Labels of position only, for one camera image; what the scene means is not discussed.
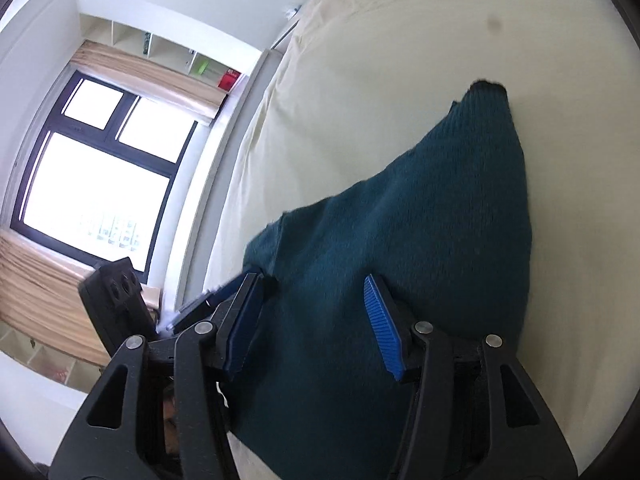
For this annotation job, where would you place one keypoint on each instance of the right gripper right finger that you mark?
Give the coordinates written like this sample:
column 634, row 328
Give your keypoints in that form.
column 475, row 413

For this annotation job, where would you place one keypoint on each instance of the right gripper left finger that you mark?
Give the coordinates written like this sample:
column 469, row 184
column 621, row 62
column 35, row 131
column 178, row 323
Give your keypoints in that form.
column 156, row 413

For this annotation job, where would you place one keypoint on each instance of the dark green knit sweater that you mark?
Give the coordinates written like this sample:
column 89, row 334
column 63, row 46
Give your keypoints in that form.
column 446, row 226

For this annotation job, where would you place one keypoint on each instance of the black framed window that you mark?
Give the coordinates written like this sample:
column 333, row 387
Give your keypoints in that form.
column 97, row 181

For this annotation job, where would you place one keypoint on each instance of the red box on shelf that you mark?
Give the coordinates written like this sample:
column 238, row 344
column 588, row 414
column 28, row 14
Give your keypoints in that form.
column 228, row 80

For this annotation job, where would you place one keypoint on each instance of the white bedside table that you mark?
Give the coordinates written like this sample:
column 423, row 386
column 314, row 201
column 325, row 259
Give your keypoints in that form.
column 283, row 38

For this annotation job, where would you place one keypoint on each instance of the beige bed sheet mattress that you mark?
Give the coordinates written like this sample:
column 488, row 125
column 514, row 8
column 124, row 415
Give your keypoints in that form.
column 363, row 80

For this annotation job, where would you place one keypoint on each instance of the white wall shelf unit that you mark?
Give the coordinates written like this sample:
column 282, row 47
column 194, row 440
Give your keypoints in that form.
column 154, row 48

